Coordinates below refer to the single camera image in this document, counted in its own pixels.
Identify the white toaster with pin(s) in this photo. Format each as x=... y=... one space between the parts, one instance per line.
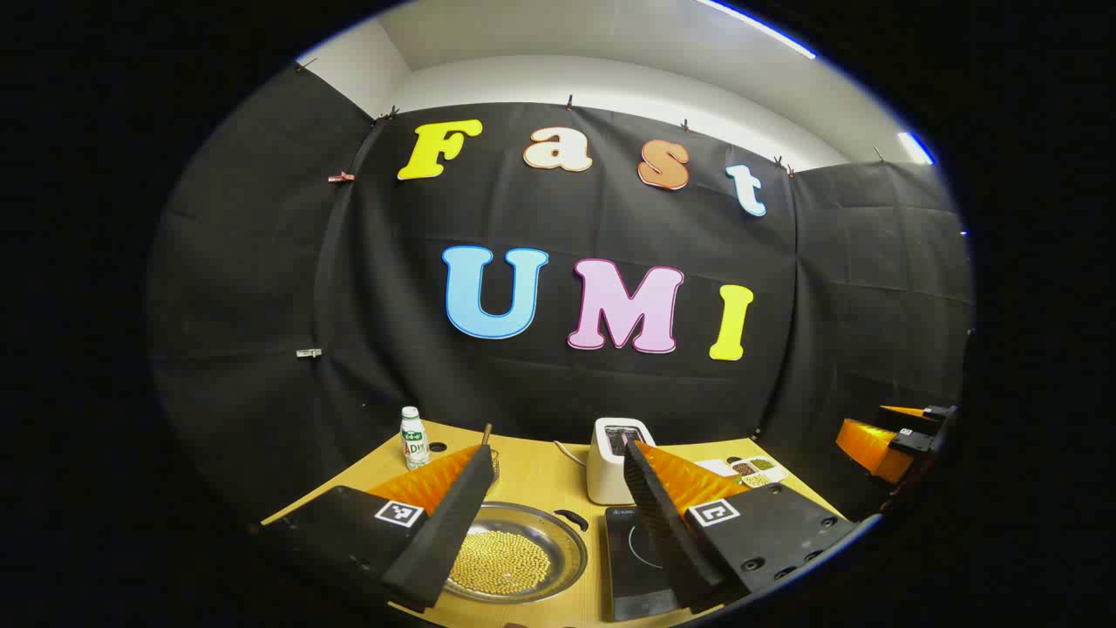
x=603 y=475

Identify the white drink bottle green label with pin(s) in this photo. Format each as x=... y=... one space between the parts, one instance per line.
x=415 y=445

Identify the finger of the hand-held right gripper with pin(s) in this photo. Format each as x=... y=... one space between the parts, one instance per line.
x=872 y=449
x=924 y=413

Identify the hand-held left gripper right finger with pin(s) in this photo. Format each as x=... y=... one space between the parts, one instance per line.
x=667 y=541

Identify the black induction cooktop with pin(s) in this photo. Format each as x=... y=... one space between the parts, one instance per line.
x=632 y=558

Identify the white divided dish of beans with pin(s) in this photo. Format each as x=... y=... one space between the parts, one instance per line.
x=758 y=472

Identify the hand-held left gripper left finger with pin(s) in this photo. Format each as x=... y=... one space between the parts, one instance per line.
x=445 y=541

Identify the black backdrop cloth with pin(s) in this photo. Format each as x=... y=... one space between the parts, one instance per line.
x=610 y=401

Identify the pile of soybeans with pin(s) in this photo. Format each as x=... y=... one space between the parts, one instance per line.
x=501 y=563

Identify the red clip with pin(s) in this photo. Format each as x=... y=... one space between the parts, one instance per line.
x=341 y=177

